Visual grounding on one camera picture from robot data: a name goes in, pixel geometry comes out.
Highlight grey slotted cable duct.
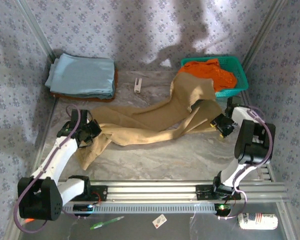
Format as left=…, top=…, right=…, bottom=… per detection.
left=62, top=202, right=218, bottom=215

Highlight white and red card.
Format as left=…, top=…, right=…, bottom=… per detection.
left=151, top=214, right=168, bottom=228

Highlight aluminium frame post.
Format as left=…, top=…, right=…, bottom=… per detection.
left=241, top=0, right=289, bottom=66
left=14, top=0, right=56, bottom=63

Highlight teal plastic basket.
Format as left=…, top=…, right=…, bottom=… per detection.
left=180, top=56, right=249, bottom=99

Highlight black controller with green light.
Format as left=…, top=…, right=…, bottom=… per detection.
left=72, top=203, right=95, bottom=217
left=214, top=203, right=232, bottom=216

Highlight orange trousers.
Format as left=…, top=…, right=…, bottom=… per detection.
left=177, top=58, right=238, bottom=93

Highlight beige trousers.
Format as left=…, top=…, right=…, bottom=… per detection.
left=74, top=74, right=225, bottom=171

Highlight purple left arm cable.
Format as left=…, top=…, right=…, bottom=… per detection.
left=13, top=104, right=96, bottom=234

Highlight small white plastic clip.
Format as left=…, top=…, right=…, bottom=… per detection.
left=133, top=77, right=143, bottom=94

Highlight green pen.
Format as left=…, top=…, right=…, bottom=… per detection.
left=89, top=216, right=125, bottom=230

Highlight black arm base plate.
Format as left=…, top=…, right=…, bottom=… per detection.
left=195, top=184, right=242, bottom=201
left=88, top=184, right=108, bottom=202

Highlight white can with flag print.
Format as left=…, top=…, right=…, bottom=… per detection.
left=237, top=212, right=279, bottom=231

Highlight light blue folded trousers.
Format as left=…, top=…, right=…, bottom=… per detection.
left=44, top=53, right=116, bottom=99

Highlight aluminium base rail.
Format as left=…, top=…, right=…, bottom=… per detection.
left=57, top=178, right=288, bottom=203

